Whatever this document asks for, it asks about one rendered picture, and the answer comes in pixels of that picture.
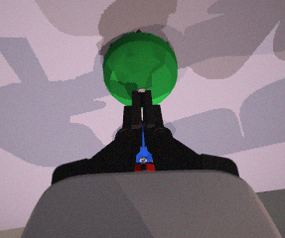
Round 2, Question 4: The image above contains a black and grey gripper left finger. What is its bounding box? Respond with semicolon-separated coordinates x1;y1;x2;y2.
51;90;143;185

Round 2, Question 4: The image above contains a red dome bell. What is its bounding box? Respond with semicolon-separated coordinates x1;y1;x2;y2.
134;163;155;172

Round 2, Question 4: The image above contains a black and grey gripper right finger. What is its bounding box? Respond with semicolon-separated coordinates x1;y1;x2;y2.
142;90;239;176

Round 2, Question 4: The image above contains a blue bell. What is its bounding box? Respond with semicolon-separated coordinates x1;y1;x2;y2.
136;121;153;172

